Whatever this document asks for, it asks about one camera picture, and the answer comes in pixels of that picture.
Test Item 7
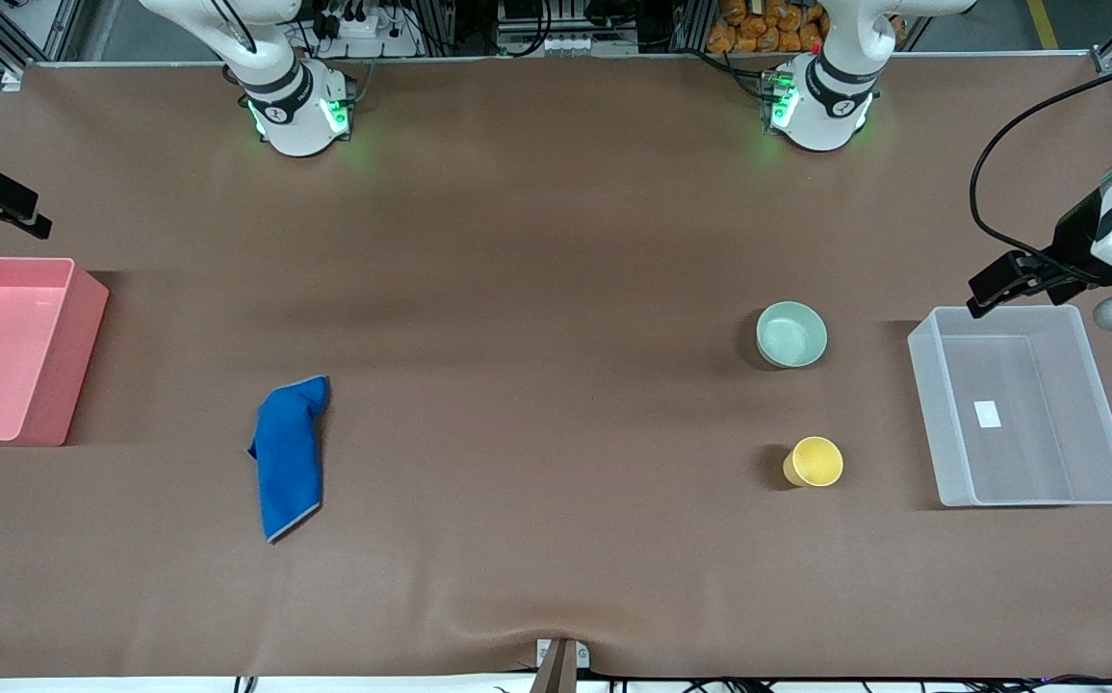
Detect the white power strip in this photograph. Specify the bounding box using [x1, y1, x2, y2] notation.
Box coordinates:
[310, 8, 424, 59]

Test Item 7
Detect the metal table clamp bracket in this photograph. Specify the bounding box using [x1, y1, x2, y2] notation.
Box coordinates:
[534, 637, 591, 693]

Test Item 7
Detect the pale green bowl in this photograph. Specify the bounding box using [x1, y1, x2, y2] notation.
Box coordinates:
[756, 300, 829, 370]

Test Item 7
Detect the yellow cup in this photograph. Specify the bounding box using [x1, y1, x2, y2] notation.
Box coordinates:
[783, 436, 844, 489]

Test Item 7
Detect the brown table cover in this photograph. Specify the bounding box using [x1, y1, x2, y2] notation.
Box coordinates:
[0, 53, 1112, 680]

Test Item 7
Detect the clear plastic bin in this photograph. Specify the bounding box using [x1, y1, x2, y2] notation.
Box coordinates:
[907, 305, 1112, 508]

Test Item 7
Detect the orange snack packet pile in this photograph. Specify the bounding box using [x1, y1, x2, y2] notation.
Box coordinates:
[707, 0, 831, 54]

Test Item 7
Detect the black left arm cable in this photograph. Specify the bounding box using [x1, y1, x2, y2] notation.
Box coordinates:
[970, 67, 1112, 285]

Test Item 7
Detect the blue cloth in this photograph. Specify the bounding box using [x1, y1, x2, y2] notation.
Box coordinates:
[247, 374, 331, 545]

